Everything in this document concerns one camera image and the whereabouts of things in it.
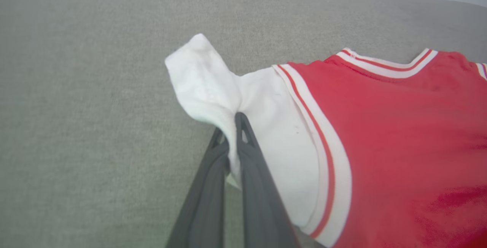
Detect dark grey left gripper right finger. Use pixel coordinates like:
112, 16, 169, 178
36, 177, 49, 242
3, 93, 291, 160
234, 112, 302, 248

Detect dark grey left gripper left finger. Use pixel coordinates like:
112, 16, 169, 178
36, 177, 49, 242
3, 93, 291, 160
165, 127, 231, 248

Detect red and white jersey shirt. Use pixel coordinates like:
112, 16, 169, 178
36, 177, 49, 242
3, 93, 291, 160
164, 33, 487, 248

